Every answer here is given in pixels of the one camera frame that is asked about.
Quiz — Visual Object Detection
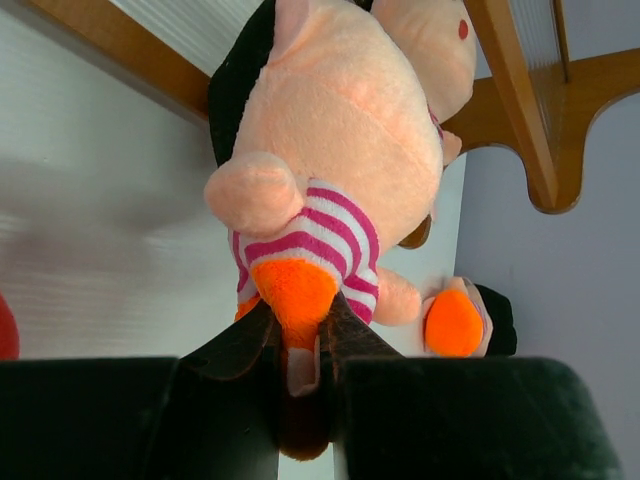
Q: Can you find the boy doll face up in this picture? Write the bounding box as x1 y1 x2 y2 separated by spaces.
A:
203 0 446 461

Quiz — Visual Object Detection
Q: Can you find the wooden three-tier shelf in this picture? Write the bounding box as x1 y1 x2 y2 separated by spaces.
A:
19 0 640 250

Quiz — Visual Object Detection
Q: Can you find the boy doll black hair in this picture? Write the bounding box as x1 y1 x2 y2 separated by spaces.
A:
423 277 517 358

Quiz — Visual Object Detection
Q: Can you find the red shark plush right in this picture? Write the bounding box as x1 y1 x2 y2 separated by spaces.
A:
0 296 20 360

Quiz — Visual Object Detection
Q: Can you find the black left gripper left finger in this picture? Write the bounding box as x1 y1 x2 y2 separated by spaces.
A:
180 301 280 380

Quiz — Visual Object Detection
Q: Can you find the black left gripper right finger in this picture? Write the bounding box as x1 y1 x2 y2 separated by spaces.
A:
319 293 401 370

